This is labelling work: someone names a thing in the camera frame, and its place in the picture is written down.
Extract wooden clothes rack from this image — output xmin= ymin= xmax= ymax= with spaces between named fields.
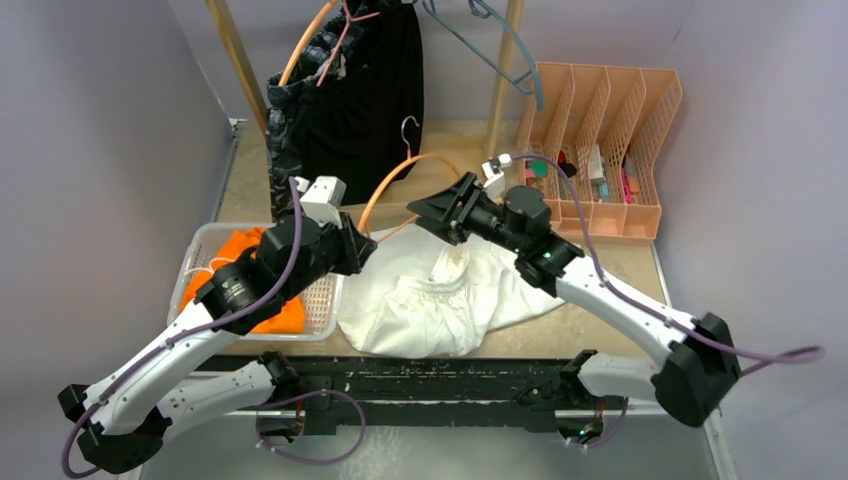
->
xmin=205 ymin=0 xmax=526 ymax=223

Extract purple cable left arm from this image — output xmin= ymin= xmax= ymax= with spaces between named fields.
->
xmin=60 ymin=176 xmax=306 ymax=480

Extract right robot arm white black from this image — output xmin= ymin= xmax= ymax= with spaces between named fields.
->
xmin=407 ymin=173 xmax=741 ymax=427

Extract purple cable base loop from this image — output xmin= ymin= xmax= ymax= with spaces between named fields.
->
xmin=255 ymin=389 xmax=367 ymax=466

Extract orange hanger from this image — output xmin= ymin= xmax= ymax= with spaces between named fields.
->
xmin=357 ymin=115 xmax=462 ymax=237
xmin=277 ymin=0 xmax=339 ymax=86

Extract dark camouflage shorts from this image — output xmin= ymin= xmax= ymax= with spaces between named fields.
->
xmin=266 ymin=11 xmax=364 ymax=221

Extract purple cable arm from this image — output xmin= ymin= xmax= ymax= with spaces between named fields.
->
xmin=506 ymin=153 xmax=827 ymax=364
xmin=60 ymin=176 xmax=306 ymax=480

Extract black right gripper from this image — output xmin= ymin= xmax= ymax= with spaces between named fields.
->
xmin=410 ymin=172 xmax=528 ymax=255

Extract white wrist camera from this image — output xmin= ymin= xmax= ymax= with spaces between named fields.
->
xmin=481 ymin=153 xmax=513 ymax=200
xmin=295 ymin=176 xmax=347 ymax=227

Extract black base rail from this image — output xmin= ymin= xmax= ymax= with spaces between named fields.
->
xmin=264 ymin=355 xmax=598 ymax=435

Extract orange shorts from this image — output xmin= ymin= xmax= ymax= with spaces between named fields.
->
xmin=179 ymin=227 xmax=305 ymax=334

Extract grey-blue plastic hanger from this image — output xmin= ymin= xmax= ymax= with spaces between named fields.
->
xmin=421 ymin=1 xmax=547 ymax=112

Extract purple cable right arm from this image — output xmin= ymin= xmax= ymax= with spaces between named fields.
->
xmin=506 ymin=153 xmax=827 ymax=364

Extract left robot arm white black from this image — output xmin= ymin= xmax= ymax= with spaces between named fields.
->
xmin=58 ymin=213 xmax=377 ymax=474

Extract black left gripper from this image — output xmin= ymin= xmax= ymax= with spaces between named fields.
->
xmin=282 ymin=209 xmax=377 ymax=301

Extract pink plastic file organizer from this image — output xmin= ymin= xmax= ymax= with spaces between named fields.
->
xmin=515 ymin=62 xmax=683 ymax=245

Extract pink thin hanger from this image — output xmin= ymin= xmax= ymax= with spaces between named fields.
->
xmin=316 ymin=0 xmax=381 ymax=87

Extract green small item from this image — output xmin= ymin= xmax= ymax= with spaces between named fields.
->
xmin=527 ymin=159 xmax=550 ymax=179

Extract black shorts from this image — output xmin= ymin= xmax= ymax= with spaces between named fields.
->
xmin=306 ymin=1 xmax=424 ymax=205

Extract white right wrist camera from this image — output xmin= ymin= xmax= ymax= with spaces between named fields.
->
xmin=481 ymin=153 xmax=513 ymax=200

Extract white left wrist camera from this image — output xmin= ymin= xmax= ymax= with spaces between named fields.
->
xmin=295 ymin=176 xmax=347 ymax=227

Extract white shorts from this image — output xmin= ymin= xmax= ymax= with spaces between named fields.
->
xmin=337 ymin=224 xmax=564 ymax=359

